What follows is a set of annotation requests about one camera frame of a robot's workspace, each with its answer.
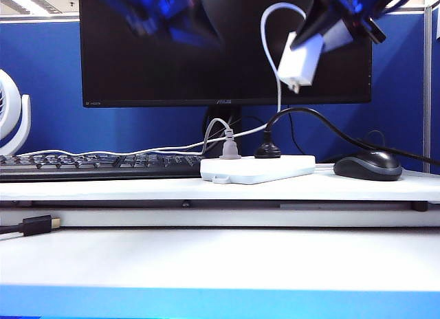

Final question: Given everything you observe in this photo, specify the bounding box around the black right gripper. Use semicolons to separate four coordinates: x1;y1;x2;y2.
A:
294;0;388;49

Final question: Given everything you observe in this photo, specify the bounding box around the silver partition post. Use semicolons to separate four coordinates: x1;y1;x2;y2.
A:
423;5;433;174

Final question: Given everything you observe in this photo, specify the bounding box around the thin black monitor cable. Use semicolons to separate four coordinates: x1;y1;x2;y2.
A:
290;112;307;155

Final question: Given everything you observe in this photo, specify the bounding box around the black keyboard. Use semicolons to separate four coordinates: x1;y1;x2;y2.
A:
0;153;204;182

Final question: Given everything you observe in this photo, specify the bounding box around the narrow blue partition panel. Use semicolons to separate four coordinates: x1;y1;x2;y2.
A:
432;5;440;176

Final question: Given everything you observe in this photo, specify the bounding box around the black ASUS monitor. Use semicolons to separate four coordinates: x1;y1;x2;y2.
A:
78;0;373;109

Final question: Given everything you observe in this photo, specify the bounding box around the white charger cable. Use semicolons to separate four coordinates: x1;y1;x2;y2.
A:
20;2;307;158

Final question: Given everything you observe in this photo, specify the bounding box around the wide blue partition panel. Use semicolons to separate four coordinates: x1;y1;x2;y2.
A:
0;16;427;164

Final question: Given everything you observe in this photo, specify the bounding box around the white plug with cable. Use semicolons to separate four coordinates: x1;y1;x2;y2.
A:
202;118;243;160

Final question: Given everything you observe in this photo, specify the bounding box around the black grey computer mouse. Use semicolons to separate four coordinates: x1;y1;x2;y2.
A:
333;150;403;182

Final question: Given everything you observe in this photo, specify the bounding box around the black monitor stand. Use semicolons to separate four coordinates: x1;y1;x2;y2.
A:
202;105;243;155

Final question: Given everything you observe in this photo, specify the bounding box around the white power strip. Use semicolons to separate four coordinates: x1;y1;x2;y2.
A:
199;155;317;186

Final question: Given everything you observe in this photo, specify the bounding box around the black plug with thick cable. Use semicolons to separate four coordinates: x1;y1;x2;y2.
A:
254;107;440;168

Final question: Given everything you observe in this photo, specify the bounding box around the black HDMI cable connector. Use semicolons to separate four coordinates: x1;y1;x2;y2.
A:
0;214;63;237

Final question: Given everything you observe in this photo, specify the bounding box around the thin black mouse cable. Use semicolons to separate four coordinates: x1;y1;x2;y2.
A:
359;131;384;151

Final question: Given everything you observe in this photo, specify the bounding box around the white desk fan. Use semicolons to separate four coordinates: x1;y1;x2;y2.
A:
0;69;32;156

